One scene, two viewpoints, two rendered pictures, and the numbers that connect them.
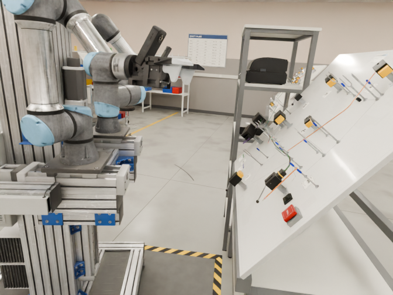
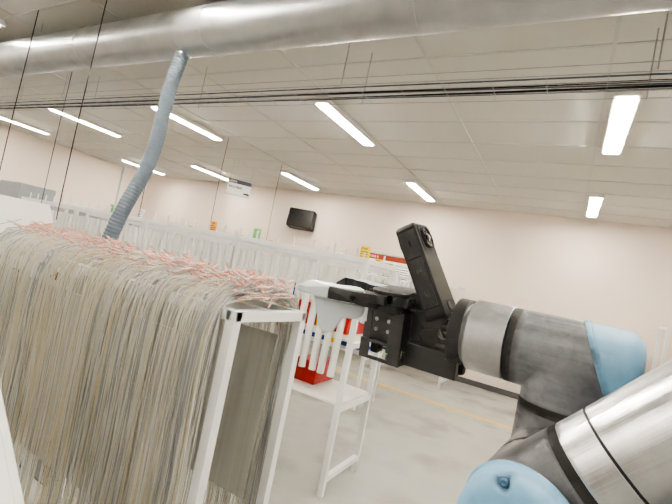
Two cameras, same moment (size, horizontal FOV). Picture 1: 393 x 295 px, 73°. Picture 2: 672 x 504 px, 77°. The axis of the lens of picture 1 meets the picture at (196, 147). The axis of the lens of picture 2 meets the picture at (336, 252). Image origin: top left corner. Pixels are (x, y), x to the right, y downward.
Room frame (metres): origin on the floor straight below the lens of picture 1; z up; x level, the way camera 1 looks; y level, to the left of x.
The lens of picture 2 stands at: (1.29, 0.16, 1.60)
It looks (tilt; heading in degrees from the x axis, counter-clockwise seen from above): 2 degrees up; 194
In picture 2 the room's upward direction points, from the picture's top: 11 degrees clockwise
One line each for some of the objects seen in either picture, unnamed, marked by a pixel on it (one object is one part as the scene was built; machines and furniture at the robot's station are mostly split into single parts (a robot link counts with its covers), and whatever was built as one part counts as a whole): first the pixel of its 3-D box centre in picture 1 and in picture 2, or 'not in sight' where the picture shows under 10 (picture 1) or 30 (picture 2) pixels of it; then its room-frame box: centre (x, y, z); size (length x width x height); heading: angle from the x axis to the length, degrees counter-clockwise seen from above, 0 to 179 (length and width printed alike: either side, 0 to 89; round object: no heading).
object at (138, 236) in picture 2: not in sight; (132, 265); (-2.33, -2.80, 1.23); 4.90 x 0.07 x 0.78; 75
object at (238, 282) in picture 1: (238, 203); not in sight; (1.34, -0.26, 0.83); 1.18 x 0.05 x 0.06; 174
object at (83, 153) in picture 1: (79, 147); not in sight; (1.06, 0.49, 1.21); 0.15 x 0.15 x 0.10
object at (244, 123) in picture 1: (256, 127); not in sight; (2.20, -0.49, 1.09); 0.35 x 0.33 x 0.07; 174
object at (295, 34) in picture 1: (259, 144); not in sight; (2.25, -0.56, 0.93); 0.61 x 0.50 x 1.85; 174
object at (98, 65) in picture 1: (104, 66); (571, 362); (0.84, 0.30, 1.56); 0.11 x 0.08 x 0.09; 69
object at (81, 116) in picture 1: (75, 121); not in sight; (1.05, 0.50, 1.33); 0.13 x 0.12 x 0.14; 159
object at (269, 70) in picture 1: (264, 70); not in sight; (2.16, -0.49, 1.56); 0.30 x 0.23 x 0.19; 86
